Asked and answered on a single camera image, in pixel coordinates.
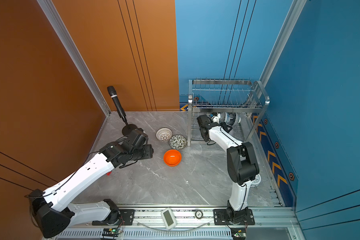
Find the orange bowl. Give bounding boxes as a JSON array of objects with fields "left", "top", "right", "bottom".
[{"left": 163, "top": 150, "right": 182, "bottom": 167}]

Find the dark flower-shaped bowl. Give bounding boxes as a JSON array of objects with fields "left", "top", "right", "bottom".
[{"left": 233, "top": 113, "right": 241, "bottom": 126}]

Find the lavender bowl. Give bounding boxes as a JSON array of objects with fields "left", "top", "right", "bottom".
[{"left": 211, "top": 113, "right": 225, "bottom": 124}]

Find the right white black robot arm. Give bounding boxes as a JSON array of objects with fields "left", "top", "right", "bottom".
[{"left": 197, "top": 115, "right": 260, "bottom": 225}]

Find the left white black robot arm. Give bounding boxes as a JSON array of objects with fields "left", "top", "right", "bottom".
[{"left": 26, "top": 128, "right": 154, "bottom": 239}]

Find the steel two-tier dish rack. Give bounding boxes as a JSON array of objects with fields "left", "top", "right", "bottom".
[{"left": 188, "top": 79, "right": 271, "bottom": 146}]

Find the white red patterned bowl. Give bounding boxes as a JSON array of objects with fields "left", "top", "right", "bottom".
[{"left": 156, "top": 128, "right": 173, "bottom": 142}]

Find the black microphone on stand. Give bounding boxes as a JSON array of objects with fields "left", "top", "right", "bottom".
[{"left": 107, "top": 86, "right": 137, "bottom": 136}]

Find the green floral patterned bowl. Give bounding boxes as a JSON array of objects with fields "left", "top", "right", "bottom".
[{"left": 169, "top": 135, "right": 187, "bottom": 150}]

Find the white digital timer display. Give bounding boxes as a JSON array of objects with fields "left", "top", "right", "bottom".
[{"left": 161, "top": 208, "right": 177, "bottom": 230}]

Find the white analog alarm clock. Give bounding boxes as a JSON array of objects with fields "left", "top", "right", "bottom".
[{"left": 251, "top": 174, "right": 262, "bottom": 188}]

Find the small round gauge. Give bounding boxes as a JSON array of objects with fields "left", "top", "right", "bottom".
[{"left": 195, "top": 210, "right": 204, "bottom": 220}]

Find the left circuit board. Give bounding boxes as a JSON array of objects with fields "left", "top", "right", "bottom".
[{"left": 101, "top": 228, "right": 123, "bottom": 240}]

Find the circuit board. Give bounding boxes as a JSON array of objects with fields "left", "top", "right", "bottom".
[
  {"left": 231, "top": 229, "right": 247, "bottom": 240},
  {"left": 101, "top": 228, "right": 123, "bottom": 240}
]

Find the right circuit board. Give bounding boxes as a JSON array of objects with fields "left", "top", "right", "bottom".
[{"left": 231, "top": 229, "right": 247, "bottom": 240}]

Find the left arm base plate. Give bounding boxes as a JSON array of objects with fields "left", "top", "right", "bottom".
[{"left": 92, "top": 209, "right": 135, "bottom": 226}]

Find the white cable on rail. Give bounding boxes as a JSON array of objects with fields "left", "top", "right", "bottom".
[{"left": 134, "top": 221, "right": 217, "bottom": 233}]

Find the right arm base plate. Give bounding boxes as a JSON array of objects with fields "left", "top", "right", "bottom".
[{"left": 213, "top": 208, "right": 255, "bottom": 226}]

